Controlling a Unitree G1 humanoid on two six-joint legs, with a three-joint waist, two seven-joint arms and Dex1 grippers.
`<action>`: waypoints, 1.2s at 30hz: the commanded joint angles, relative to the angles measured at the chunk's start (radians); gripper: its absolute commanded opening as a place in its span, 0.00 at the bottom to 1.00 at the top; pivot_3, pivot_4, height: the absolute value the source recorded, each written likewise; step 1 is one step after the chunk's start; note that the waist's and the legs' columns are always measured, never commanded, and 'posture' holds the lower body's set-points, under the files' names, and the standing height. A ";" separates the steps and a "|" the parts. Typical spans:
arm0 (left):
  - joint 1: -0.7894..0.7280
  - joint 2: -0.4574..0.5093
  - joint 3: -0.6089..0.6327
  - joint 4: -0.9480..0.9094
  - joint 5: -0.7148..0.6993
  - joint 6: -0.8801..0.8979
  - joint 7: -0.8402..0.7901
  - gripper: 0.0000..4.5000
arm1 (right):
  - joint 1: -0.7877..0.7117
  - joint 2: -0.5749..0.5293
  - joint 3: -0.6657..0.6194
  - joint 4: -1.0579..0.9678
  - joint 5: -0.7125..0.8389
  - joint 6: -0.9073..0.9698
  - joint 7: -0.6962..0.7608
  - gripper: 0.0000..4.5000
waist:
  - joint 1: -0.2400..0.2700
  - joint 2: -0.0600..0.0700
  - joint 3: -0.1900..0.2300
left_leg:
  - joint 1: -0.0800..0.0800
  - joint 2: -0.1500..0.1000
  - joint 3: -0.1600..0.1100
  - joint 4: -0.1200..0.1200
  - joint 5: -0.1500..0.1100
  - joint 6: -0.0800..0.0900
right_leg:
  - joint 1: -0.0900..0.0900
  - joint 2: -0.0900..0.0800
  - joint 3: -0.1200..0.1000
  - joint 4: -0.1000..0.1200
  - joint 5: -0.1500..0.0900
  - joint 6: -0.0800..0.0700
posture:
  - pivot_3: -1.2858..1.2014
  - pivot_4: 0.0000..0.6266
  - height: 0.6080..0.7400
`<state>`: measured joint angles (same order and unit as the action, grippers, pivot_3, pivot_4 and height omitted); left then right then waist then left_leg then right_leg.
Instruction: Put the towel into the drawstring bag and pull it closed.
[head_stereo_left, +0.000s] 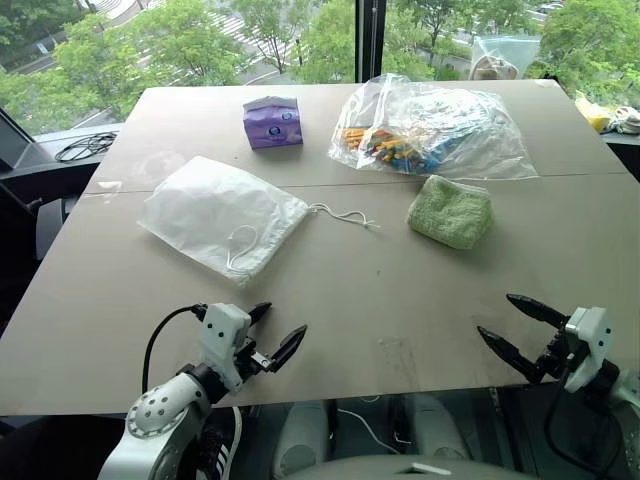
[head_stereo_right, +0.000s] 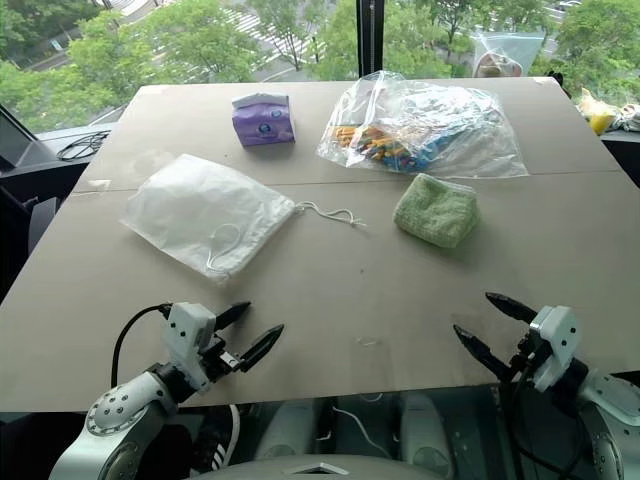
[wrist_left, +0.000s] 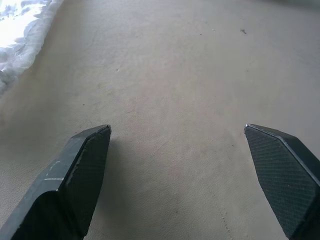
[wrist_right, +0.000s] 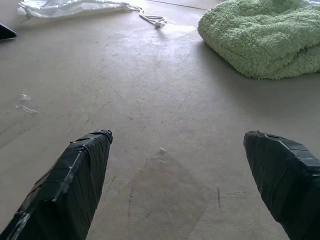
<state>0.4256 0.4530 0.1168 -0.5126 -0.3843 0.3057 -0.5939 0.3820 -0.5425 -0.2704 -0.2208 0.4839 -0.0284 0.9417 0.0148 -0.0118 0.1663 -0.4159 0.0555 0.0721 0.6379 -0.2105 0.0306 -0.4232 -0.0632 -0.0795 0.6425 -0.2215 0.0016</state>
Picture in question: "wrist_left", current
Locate white cloth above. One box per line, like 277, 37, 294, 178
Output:
0, 0, 62, 97

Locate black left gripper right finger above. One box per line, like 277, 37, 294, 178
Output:
244, 123, 320, 240

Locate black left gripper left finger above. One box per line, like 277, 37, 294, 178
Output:
1, 124, 112, 240

